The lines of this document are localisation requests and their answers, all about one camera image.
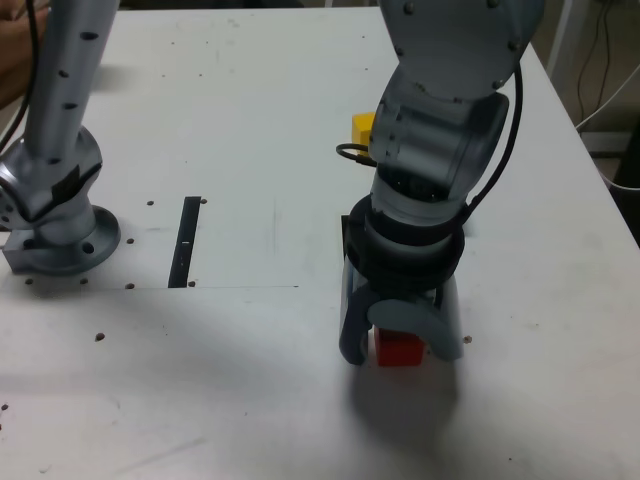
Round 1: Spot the red cube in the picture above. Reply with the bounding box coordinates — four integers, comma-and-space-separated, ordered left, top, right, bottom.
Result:
374, 327, 426, 368

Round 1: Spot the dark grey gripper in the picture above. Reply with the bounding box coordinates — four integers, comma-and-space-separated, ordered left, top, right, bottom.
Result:
338, 262, 464, 367

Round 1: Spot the white metal frame post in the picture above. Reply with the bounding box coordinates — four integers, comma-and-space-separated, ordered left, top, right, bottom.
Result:
546, 0, 584, 76

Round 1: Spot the black hanging cable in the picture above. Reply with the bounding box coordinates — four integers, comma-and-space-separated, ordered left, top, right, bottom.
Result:
576, 0, 616, 121

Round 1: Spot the white cable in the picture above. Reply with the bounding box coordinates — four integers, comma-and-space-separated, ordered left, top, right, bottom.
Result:
577, 62, 640, 192

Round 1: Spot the yellow cube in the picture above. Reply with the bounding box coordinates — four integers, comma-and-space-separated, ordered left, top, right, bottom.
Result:
351, 112, 377, 146

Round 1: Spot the black tape strip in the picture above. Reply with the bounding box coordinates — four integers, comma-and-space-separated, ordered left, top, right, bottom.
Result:
167, 196, 202, 290

